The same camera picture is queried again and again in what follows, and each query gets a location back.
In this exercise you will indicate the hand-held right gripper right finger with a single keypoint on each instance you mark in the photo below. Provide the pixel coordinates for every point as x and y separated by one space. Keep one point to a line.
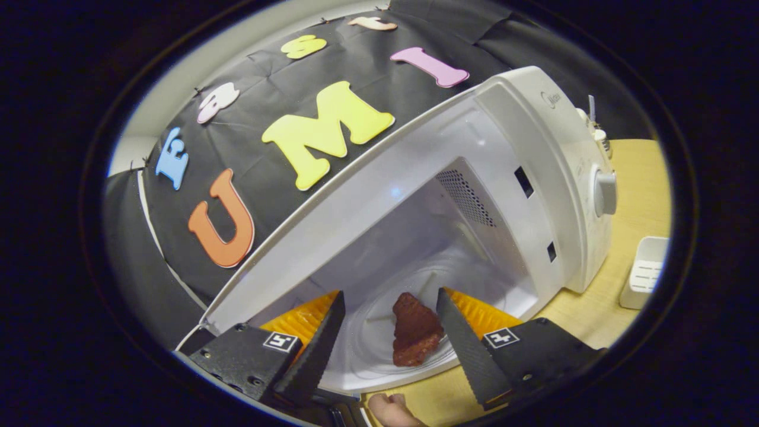
468 356

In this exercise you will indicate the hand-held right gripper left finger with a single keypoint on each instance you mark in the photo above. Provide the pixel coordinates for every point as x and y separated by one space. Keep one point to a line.
317 356

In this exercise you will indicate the red-brown meat piece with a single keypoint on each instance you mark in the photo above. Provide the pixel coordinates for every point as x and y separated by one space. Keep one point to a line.
415 332

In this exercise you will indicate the white microwave oven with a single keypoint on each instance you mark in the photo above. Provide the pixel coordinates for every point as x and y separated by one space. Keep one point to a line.
533 148

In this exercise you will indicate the small white plastic tray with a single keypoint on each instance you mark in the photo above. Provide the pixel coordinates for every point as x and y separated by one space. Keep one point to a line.
643 273

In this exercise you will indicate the striped drinking straw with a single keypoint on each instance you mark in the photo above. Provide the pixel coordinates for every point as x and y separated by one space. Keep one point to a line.
591 108

